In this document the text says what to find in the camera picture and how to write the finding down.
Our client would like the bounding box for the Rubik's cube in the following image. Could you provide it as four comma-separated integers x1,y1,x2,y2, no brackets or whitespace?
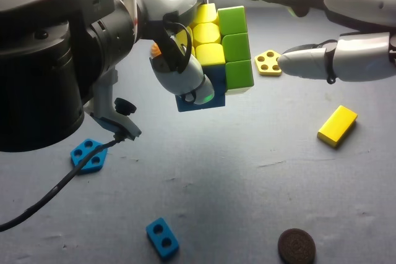
175,2,256,113

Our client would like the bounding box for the yellow pentagon block with holes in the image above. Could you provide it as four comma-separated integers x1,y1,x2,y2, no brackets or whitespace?
254,49,283,77

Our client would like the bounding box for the yellow rectangular block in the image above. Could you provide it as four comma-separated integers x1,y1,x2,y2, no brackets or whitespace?
316,104,358,150

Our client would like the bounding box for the blue pentagon block with holes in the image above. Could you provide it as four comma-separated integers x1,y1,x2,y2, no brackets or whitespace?
70,138,110,176

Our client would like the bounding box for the grey table cloth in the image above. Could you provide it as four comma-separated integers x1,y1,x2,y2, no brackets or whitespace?
0,6,396,264

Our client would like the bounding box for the blue two-hole block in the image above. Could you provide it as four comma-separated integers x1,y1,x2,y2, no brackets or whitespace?
145,216,180,260

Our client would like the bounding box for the chocolate sandwich cookie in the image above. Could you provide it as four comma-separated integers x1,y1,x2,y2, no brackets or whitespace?
277,228,317,264

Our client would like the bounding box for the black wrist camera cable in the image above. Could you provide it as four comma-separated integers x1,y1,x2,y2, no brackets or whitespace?
0,138,124,233

